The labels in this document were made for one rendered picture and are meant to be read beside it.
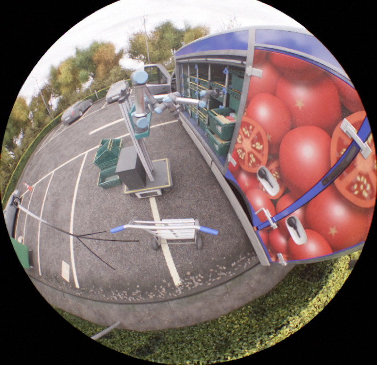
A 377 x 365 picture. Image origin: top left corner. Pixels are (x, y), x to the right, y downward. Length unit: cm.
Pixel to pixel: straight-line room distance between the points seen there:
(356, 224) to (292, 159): 66
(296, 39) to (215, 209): 239
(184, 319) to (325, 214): 217
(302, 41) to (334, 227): 112
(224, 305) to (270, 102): 250
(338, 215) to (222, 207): 186
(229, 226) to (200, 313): 159
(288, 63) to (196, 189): 228
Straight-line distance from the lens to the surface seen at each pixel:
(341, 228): 101
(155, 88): 426
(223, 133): 141
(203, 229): 83
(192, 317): 227
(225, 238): 213
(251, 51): 118
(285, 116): 94
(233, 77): 159
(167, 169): 227
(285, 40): 103
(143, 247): 220
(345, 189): 89
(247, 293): 228
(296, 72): 92
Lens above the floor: 204
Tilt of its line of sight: 54 degrees down
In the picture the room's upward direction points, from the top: 3 degrees counter-clockwise
